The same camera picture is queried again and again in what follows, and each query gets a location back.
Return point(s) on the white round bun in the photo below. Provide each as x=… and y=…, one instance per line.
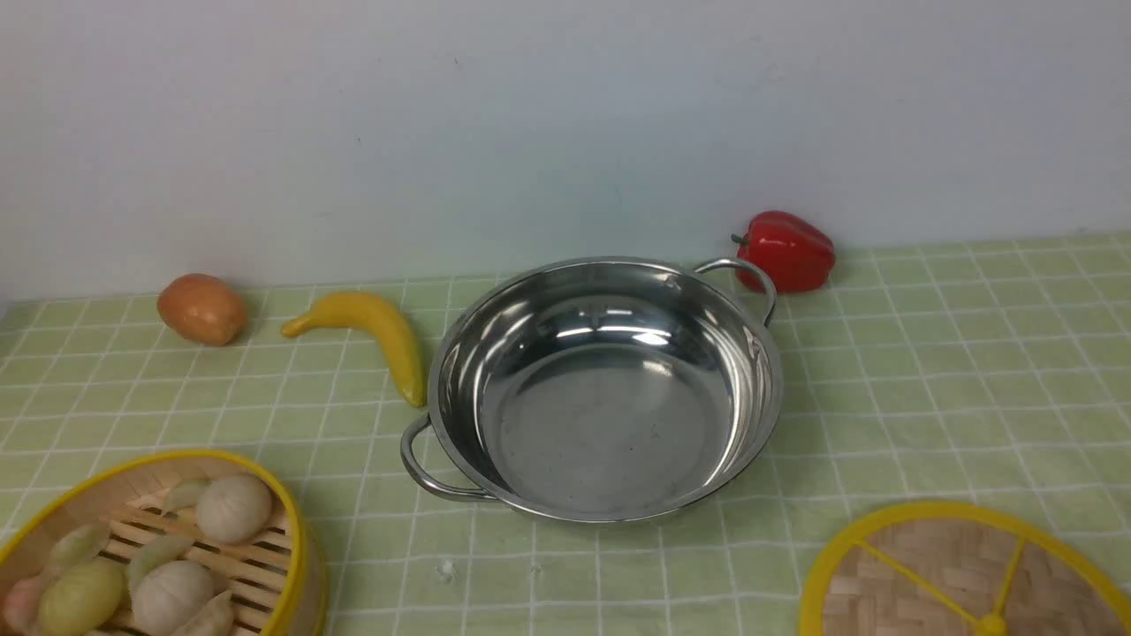
x=170, y=595
x=234, y=509

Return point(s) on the green checkered tablecloth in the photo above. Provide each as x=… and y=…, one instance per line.
x=994, y=372

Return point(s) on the stainless steel pot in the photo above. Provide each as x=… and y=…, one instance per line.
x=602, y=390

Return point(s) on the brown potato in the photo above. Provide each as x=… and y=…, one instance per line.
x=203, y=309

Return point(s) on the white folded dumpling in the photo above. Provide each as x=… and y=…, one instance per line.
x=216, y=618

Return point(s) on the red bell pepper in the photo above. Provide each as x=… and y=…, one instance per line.
x=794, y=254

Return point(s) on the yellow banana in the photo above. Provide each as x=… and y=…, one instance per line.
x=383, y=321

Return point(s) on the pale green dumpling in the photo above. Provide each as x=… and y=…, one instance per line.
x=161, y=550

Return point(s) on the yellow-rimmed bamboo steamer basket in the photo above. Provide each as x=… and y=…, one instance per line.
x=278, y=579

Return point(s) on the green round bun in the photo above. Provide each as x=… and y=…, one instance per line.
x=83, y=598

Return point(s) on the yellow woven bamboo steamer lid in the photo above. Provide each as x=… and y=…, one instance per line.
x=954, y=568

